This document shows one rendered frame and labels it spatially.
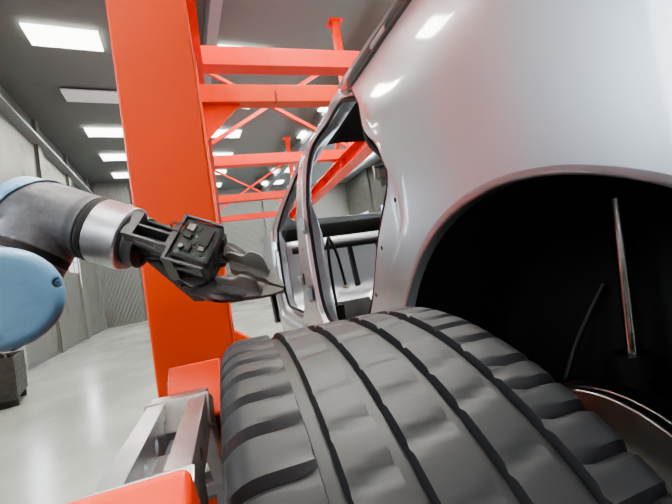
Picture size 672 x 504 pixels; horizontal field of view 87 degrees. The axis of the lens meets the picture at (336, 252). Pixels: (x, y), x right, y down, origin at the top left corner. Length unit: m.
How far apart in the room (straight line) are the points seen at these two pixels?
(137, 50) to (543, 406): 0.93
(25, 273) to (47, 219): 0.16
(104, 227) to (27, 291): 0.15
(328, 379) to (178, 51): 0.82
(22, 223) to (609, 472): 0.60
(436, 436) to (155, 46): 0.90
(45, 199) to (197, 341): 0.40
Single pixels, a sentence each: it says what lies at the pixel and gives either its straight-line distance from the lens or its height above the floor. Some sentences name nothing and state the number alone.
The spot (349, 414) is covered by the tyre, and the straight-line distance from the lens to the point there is 0.24.
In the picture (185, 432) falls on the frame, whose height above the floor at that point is 1.12.
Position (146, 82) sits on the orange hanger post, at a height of 1.68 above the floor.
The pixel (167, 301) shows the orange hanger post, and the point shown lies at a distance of 0.82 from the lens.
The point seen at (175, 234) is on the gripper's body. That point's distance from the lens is 0.50.
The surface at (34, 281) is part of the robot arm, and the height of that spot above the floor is 1.27.
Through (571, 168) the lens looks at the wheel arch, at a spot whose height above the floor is 1.30.
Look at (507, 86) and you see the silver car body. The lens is 0.52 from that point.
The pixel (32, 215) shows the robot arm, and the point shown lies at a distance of 0.58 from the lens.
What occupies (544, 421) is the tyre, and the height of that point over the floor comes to 1.13.
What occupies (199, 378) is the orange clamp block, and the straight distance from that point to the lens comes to 0.58.
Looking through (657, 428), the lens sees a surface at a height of 0.99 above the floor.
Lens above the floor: 1.24
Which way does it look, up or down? 2 degrees up
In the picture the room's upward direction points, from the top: 9 degrees counter-clockwise
